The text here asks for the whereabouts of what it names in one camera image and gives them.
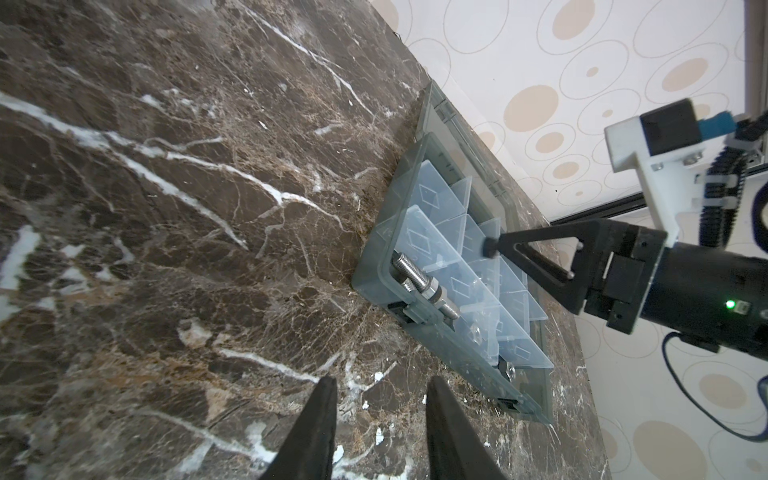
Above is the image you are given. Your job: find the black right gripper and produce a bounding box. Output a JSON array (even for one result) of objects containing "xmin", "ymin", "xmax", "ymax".
[{"xmin": 481, "ymin": 220, "xmax": 767, "ymax": 360}]

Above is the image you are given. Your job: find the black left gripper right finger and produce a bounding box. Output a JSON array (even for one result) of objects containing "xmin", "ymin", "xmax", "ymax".
[{"xmin": 426, "ymin": 376, "xmax": 505, "ymax": 479}]

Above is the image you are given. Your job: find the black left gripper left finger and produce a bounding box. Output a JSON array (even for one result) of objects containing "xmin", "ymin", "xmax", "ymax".
[{"xmin": 261, "ymin": 376, "xmax": 338, "ymax": 479}]

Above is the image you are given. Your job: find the steel bolt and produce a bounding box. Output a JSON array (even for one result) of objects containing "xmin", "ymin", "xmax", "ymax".
[
  {"xmin": 392, "ymin": 251, "xmax": 440, "ymax": 300},
  {"xmin": 421, "ymin": 286, "xmax": 461, "ymax": 321}
]

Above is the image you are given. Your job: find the clear plastic organizer box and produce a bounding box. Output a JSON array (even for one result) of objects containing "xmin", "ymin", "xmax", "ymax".
[{"xmin": 352, "ymin": 83, "xmax": 553, "ymax": 424}]

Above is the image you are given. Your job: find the black corner frame post right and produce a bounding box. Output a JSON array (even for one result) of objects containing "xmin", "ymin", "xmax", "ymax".
[{"xmin": 549, "ymin": 163, "xmax": 767, "ymax": 225}]

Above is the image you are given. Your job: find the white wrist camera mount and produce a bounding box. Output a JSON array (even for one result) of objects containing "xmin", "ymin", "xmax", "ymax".
[{"xmin": 604, "ymin": 99, "xmax": 757, "ymax": 247}]

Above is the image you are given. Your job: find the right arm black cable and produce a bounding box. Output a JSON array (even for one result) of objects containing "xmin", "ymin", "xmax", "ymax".
[{"xmin": 659, "ymin": 110, "xmax": 768, "ymax": 445}]

